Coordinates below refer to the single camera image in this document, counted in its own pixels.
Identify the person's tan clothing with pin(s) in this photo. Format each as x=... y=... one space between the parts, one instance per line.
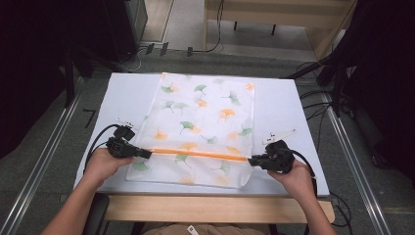
x=221 y=229

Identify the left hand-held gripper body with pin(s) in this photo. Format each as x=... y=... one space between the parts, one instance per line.
x=120 y=147

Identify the white table mat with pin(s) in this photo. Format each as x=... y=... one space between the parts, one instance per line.
x=280 y=107

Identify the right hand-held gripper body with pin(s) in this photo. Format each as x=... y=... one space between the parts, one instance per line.
x=280 y=158

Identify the black cabinet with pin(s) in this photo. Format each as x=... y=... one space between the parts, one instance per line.
x=111 y=29

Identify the light wooden bench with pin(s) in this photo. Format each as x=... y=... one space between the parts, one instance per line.
x=261 y=13

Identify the person's right hand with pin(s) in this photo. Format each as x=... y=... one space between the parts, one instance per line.
x=298 y=182

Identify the black chair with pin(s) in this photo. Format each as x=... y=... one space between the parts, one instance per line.
x=96 y=212

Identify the metal floor rail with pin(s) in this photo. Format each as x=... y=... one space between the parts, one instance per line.
x=355 y=169
x=39 y=169

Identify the wooden table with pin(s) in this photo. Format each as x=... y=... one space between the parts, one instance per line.
x=212 y=209

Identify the person's left hand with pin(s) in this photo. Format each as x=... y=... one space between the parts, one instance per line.
x=101 y=166

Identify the white leaf-print pillowcase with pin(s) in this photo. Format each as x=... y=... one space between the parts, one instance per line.
x=202 y=124

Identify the dark curtain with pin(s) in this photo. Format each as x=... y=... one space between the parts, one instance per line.
x=29 y=65
x=385 y=81

